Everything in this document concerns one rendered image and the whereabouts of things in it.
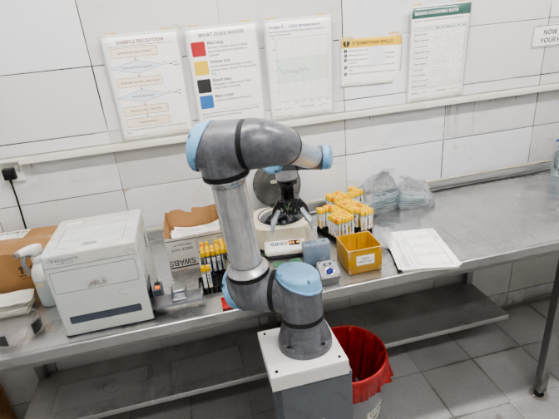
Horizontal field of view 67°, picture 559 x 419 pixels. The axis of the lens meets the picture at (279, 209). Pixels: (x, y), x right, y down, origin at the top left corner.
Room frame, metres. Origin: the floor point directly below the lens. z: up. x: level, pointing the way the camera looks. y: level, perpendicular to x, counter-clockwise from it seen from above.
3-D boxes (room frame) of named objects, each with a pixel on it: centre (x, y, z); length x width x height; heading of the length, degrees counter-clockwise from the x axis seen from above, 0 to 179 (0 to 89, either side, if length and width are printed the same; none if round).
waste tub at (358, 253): (1.40, -0.28, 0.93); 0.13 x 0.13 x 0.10; 10
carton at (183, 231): (1.63, 0.36, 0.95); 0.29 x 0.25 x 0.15; 11
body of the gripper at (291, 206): (1.39, -0.04, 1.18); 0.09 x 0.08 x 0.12; 179
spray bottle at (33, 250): (1.33, 0.87, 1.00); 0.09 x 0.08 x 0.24; 11
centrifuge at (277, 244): (1.64, 0.00, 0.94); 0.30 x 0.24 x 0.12; 2
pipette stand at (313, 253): (1.43, -0.12, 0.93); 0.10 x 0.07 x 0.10; 96
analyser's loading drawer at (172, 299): (1.23, 0.39, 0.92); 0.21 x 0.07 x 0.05; 101
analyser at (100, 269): (1.29, 0.60, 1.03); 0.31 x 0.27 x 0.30; 101
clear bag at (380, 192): (1.91, -0.48, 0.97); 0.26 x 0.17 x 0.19; 115
